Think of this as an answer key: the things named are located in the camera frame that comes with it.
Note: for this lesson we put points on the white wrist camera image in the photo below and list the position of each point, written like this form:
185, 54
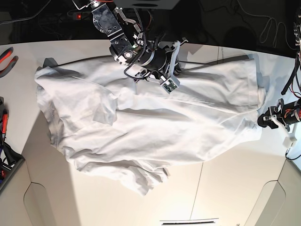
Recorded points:
170, 84
289, 142

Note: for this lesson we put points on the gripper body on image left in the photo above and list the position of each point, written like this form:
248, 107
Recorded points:
160, 62

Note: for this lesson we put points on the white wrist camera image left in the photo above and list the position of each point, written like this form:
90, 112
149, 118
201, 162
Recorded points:
170, 84

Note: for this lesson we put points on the dark tool bag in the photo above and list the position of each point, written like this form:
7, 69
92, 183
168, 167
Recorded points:
10, 161

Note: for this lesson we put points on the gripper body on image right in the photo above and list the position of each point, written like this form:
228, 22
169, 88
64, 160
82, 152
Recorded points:
285, 116

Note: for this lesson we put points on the power strip red light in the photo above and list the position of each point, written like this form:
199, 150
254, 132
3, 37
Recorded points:
79, 15

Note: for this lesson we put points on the white t-shirt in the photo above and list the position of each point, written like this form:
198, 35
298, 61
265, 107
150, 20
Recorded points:
105, 124

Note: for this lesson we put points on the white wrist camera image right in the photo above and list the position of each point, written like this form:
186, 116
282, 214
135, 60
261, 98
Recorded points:
289, 142

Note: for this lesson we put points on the white vent grille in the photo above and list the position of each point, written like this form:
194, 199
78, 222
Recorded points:
200, 222

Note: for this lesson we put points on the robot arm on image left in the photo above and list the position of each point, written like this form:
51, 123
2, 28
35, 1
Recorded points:
144, 60

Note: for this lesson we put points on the white base camera mount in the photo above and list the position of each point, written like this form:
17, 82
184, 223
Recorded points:
149, 4

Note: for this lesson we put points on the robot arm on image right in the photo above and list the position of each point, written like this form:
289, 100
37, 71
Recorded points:
294, 77

